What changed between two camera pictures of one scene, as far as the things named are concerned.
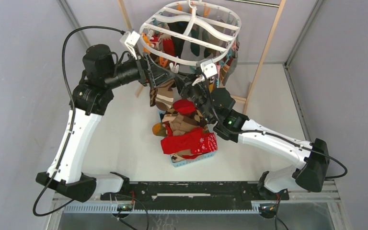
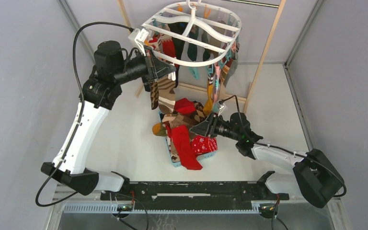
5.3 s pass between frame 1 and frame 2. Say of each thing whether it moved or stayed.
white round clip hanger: stayed
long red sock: moved
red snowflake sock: stayed
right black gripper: moved
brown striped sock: stayed
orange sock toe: stayed
